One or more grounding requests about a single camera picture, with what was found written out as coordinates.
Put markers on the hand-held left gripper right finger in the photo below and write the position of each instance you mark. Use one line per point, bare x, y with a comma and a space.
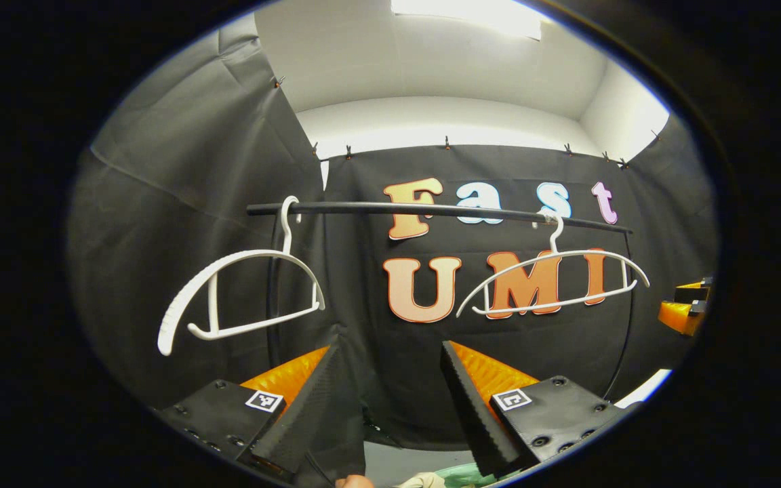
472, 420

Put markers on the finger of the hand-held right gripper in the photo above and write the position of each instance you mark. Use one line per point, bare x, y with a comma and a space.
695, 293
678, 317

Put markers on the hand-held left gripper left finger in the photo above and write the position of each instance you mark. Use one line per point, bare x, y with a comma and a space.
295, 420

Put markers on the green laundry hamper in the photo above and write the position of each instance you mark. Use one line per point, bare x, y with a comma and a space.
462, 476

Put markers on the cream shirt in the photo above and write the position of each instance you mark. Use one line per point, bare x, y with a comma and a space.
424, 481

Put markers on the white thin plastic hanger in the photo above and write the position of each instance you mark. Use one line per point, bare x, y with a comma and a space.
556, 238

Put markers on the white wide-shouldered plastic hanger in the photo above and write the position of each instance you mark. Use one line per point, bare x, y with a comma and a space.
170, 325

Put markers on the white flat panel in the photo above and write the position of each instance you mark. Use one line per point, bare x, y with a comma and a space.
648, 388

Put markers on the small tan round object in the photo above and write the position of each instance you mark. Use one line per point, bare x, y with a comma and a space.
355, 482

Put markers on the black backdrop cloth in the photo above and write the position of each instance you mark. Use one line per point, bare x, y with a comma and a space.
350, 271

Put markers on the row of small backdrop clips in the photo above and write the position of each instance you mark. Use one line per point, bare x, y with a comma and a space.
447, 143

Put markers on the ceiling light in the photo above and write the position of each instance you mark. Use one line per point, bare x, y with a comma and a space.
472, 13

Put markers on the black clothes rail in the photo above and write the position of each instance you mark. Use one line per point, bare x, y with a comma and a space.
336, 207

